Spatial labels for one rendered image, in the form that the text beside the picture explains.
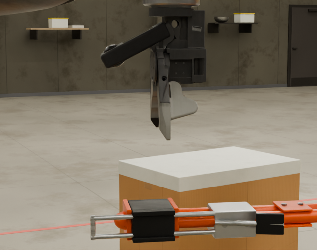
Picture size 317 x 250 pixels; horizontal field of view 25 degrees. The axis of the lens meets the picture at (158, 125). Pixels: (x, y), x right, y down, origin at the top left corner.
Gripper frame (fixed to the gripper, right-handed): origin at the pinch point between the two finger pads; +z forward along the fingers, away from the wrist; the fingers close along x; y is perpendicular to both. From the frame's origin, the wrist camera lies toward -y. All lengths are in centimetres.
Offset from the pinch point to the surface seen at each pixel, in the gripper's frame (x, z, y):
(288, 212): -1.7, 13.0, 21.5
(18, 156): 765, 135, -79
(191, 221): -2.5, 13.8, 5.2
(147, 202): 2.1, 11.6, -1.4
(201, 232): -3.3, 15.4, 6.7
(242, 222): -4.2, 13.9, 13.1
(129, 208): -1.5, 11.6, -4.7
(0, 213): 490, 136, -75
